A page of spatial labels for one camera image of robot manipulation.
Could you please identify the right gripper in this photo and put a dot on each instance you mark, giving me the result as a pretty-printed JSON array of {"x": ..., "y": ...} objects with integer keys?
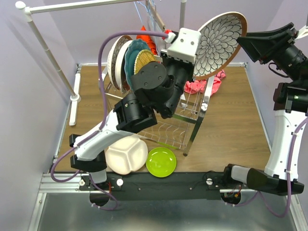
[{"x": 265, "y": 45}]

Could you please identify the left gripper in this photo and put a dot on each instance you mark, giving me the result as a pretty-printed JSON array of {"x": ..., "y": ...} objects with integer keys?
[{"x": 188, "y": 66}]

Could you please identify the woven bamboo plate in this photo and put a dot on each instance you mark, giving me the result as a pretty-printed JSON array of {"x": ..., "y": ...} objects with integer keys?
[{"x": 143, "y": 58}]

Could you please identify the floral brown rim plate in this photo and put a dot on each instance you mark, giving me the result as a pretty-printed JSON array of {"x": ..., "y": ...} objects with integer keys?
[
  {"x": 218, "y": 43},
  {"x": 112, "y": 56}
]

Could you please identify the teal scalloped plate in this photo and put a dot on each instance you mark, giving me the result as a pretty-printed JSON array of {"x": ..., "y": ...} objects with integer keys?
[{"x": 131, "y": 54}]

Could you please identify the grey swirl ceramic plate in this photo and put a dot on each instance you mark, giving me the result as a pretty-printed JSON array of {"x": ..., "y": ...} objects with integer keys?
[{"x": 119, "y": 66}]

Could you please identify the lime green plate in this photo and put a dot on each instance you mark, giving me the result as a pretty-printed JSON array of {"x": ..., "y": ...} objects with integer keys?
[{"x": 161, "y": 162}]

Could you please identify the white divided plate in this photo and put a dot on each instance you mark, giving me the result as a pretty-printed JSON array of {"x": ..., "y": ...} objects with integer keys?
[{"x": 126, "y": 155}]

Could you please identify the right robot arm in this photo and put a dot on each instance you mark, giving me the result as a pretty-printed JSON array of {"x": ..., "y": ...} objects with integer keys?
[{"x": 280, "y": 176}]

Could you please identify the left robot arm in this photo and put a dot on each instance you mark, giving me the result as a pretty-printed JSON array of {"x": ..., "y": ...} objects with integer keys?
[{"x": 156, "y": 88}]

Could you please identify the steel two-tier dish rack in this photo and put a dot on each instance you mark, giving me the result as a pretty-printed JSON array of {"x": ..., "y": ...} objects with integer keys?
[{"x": 180, "y": 131}]

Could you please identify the orange garment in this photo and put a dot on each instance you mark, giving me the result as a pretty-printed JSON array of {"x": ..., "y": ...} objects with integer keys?
[{"x": 149, "y": 40}]

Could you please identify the beige clip hanger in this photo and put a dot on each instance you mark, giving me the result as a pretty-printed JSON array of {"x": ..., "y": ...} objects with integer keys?
[{"x": 153, "y": 11}]

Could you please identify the black base bar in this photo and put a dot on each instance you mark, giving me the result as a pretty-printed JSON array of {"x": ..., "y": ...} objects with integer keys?
[{"x": 178, "y": 186}]

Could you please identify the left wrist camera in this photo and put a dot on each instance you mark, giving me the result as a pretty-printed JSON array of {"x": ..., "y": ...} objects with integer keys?
[{"x": 184, "y": 45}]

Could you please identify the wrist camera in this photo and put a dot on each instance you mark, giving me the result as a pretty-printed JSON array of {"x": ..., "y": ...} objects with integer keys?
[
  {"x": 303, "y": 32},
  {"x": 184, "y": 45}
]

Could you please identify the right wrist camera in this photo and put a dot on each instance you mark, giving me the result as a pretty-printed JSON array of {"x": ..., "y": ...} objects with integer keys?
[{"x": 303, "y": 32}]

